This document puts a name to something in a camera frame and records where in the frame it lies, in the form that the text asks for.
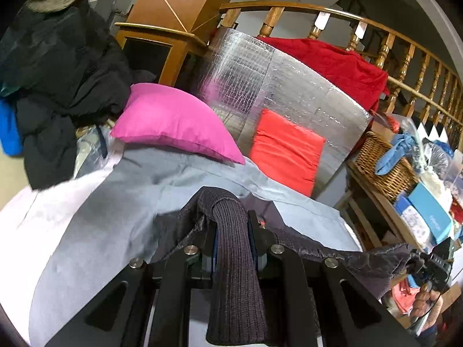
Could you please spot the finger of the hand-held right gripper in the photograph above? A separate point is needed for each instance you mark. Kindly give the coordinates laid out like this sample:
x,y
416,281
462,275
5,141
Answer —
x,y
419,265

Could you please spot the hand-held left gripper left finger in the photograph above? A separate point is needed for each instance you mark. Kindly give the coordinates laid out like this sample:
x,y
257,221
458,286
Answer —
x,y
206,260

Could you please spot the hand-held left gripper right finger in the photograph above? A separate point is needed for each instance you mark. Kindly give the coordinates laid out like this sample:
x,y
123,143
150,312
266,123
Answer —
x,y
258,256

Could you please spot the dark grey quilted jacket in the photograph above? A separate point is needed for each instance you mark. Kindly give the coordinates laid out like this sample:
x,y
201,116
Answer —
x,y
235,260

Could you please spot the person's right hand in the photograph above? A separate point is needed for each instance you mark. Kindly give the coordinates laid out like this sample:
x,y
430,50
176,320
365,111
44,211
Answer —
x,y
428,305

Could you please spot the red cloth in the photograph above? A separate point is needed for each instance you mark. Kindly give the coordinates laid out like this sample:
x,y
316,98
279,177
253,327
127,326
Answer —
x,y
401,296

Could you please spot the white floral box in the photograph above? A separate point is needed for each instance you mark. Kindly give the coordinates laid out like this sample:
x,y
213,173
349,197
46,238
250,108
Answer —
x,y
414,224

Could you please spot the blue box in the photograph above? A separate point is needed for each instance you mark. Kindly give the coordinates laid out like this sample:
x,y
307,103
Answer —
x,y
430,213

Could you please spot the wooden side shelf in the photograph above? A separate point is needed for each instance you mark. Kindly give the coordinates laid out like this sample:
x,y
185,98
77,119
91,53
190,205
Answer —
x,y
372,206

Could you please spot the wicker basket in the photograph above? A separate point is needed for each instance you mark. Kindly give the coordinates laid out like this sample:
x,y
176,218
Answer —
x,y
387,184

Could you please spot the grey bed sheet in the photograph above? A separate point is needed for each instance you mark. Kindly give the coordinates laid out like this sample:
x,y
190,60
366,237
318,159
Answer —
x,y
108,231

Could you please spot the orange-red cushion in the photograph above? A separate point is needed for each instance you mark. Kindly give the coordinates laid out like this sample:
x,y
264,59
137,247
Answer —
x,y
285,151

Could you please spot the light blue cloth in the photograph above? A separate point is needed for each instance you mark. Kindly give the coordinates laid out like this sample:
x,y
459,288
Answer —
x,y
398,148

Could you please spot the pink pillow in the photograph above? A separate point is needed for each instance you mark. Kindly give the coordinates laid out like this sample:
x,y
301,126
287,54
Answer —
x,y
173,123

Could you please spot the clear plastic bag with cloth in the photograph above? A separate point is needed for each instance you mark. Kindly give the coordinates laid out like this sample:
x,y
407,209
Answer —
x,y
90,151

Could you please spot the silver insulation mat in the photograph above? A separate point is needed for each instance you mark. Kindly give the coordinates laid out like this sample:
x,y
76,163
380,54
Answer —
x,y
289,94

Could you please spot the pale pink sheet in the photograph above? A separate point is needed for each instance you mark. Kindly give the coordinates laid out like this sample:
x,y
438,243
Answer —
x,y
36,209

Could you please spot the black puffer coat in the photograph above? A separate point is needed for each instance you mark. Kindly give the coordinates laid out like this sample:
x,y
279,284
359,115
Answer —
x,y
50,144

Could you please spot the red blanket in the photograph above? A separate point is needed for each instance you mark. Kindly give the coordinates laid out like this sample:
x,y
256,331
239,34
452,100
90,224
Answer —
x,y
336,65

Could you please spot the wooden stair railing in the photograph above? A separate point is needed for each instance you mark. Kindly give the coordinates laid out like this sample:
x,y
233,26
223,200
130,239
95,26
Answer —
x,y
408,54

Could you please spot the blue garment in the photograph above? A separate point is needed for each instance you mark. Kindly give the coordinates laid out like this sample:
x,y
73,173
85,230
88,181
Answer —
x,y
9,130

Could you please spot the wooden arched cabinet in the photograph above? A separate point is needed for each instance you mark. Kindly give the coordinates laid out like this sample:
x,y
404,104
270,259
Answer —
x,y
173,14

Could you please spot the dark green hooded coat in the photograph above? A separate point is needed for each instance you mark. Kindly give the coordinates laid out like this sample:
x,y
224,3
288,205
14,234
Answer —
x,y
65,50

